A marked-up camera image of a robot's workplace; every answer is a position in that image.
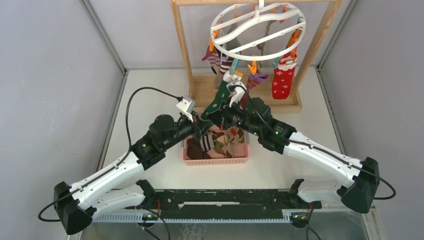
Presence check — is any red snowflake sock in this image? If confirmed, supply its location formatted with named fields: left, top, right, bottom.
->
left=271, top=53, right=298, bottom=100

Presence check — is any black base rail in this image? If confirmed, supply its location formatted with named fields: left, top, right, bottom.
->
left=146, top=189, right=322, bottom=222

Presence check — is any beige orange green argyle sock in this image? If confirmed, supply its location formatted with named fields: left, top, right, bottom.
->
left=212, top=126, right=245, bottom=158

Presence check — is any right camera cable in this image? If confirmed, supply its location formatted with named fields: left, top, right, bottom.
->
left=231, top=84, right=397, bottom=201

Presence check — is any wooden hanger rack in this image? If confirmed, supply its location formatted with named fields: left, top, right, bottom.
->
left=170, top=0, right=342, bottom=114

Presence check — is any white round clip hanger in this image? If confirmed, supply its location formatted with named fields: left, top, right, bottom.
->
left=208, top=0, right=307, bottom=61

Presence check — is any pink perforated plastic basket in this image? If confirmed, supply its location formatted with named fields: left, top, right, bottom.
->
left=181, top=125, right=251, bottom=166

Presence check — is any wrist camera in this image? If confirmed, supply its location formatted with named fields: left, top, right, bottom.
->
left=225, top=80, right=247, bottom=107
left=176, top=96, right=197, bottom=123

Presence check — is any camera cable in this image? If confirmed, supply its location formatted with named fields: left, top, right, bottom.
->
left=231, top=84, right=397, bottom=201
left=37, top=87, right=183, bottom=223

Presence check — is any left camera cable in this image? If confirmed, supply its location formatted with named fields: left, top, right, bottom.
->
left=37, top=87, right=183, bottom=223

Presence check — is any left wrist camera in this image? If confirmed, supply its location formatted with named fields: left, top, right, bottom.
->
left=176, top=96, right=197, bottom=123

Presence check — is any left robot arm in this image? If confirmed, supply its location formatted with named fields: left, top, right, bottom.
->
left=54, top=114, right=213, bottom=235

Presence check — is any purple orange sock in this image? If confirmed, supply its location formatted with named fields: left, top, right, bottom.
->
left=240, top=72, right=269, bottom=109

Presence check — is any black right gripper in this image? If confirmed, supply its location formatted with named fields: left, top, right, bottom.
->
left=206, top=97, right=261, bottom=138

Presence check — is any green yellow dotted sock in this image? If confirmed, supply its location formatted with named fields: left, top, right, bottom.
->
left=201, top=80, right=230, bottom=118

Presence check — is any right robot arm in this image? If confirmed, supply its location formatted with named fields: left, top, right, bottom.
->
left=202, top=97, right=381, bottom=214

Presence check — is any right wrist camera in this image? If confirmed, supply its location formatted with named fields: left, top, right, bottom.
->
left=225, top=80, right=247, bottom=107

